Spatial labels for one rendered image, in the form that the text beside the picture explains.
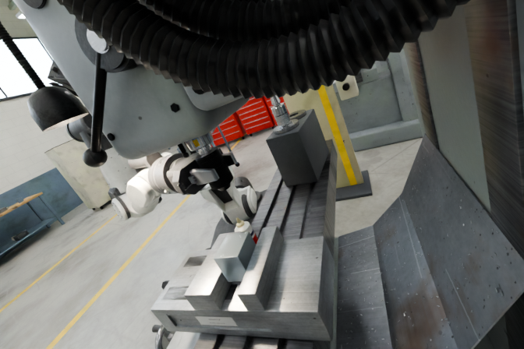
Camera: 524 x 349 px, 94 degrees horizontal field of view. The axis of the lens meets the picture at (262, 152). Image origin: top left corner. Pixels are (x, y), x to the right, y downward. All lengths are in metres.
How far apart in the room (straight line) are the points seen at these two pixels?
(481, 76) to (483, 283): 0.22
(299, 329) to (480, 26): 0.43
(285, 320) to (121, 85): 0.41
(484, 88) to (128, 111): 0.38
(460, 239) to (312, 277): 0.21
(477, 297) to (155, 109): 0.43
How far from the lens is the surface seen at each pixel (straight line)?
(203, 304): 0.50
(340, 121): 2.19
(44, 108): 0.51
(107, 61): 0.33
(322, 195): 0.75
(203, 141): 0.43
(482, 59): 0.27
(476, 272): 0.39
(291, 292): 0.45
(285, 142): 0.77
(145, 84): 0.34
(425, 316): 0.47
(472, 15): 0.27
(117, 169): 0.88
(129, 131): 0.39
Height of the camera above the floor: 1.36
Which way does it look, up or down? 18 degrees down
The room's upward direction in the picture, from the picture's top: 25 degrees counter-clockwise
